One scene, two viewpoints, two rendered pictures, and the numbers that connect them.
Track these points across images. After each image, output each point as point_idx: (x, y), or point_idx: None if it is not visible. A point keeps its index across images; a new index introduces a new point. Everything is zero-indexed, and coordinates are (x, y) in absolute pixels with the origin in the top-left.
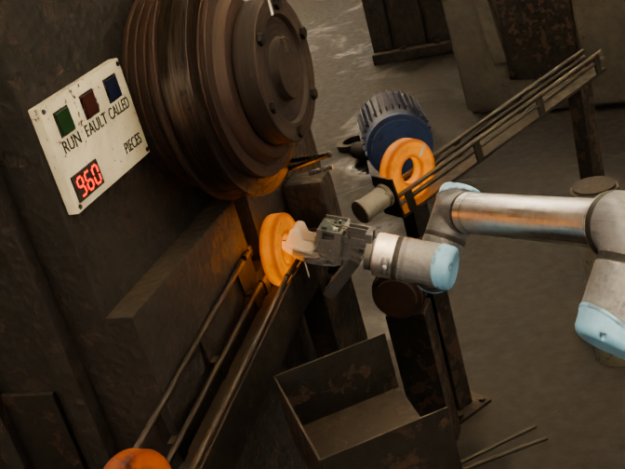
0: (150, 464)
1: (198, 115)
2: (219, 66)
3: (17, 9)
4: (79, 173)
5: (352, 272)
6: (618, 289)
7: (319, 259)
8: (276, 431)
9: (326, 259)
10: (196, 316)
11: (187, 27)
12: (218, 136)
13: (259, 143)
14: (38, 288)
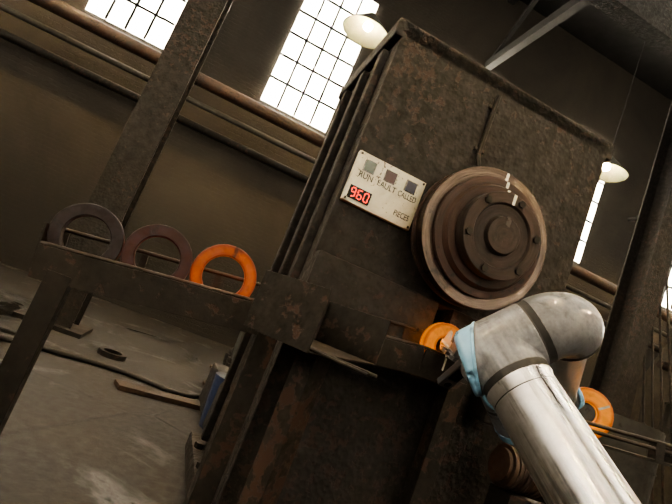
0: (246, 267)
1: (427, 206)
2: (457, 198)
3: (390, 123)
4: (357, 187)
5: (455, 368)
6: (494, 314)
7: (446, 350)
8: (354, 434)
9: (449, 352)
10: (357, 304)
11: (456, 174)
12: (432, 227)
13: (453, 251)
14: (311, 226)
